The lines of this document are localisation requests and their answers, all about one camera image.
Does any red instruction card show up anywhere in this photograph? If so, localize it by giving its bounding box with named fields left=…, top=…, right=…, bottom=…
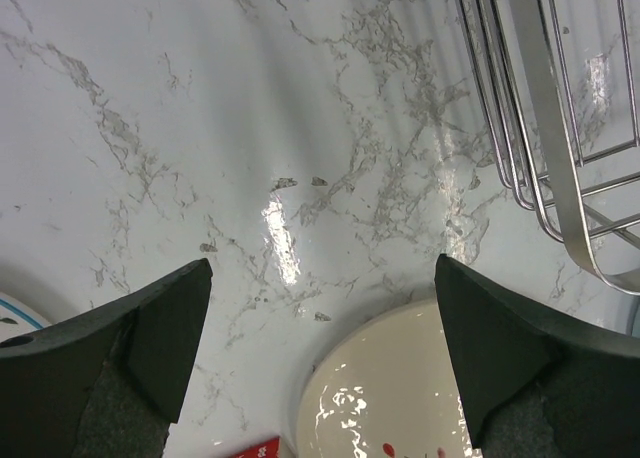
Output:
left=228, top=437, right=281, bottom=458

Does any pink and cream plate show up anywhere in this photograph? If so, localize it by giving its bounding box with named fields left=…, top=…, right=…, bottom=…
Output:
left=295, top=300, right=482, bottom=458

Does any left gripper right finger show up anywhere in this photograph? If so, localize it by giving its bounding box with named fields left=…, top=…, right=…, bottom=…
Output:
left=435, top=254, right=639, bottom=457

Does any metal wire dish rack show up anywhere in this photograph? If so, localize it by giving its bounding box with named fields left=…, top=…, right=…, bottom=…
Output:
left=454, top=0, right=639, bottom=295

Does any watermelon pattern plate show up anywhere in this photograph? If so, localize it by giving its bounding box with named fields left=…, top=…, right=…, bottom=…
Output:
left=0, top=293, right=51, bottom=330

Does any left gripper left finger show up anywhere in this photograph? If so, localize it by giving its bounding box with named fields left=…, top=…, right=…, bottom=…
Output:
left=1, top=259, right=212, bottom=457

